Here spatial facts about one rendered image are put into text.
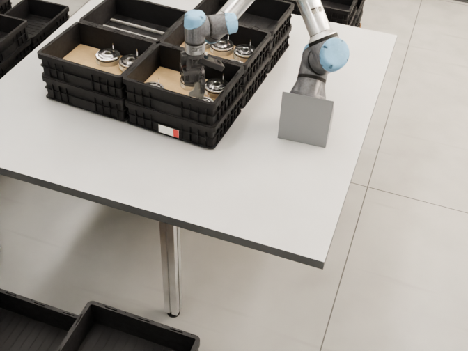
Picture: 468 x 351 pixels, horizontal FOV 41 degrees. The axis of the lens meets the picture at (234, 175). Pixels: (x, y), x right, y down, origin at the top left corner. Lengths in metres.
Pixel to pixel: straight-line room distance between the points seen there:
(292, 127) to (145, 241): 1.00
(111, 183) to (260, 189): 0.55
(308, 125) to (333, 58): 0.29
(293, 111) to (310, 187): 0.32
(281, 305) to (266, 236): 0.74
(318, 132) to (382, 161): 1.18
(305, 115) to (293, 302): 0.88
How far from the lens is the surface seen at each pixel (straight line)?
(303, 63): 2.52
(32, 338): 2.37
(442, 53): 4.75
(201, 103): 2.35
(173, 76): 2.67
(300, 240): 2.18
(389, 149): 3.75
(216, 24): 2.29
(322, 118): 2.47
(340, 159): 2.51
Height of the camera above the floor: 2.31
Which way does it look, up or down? 43 degrees down
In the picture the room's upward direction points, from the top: 3 degrees clockwise
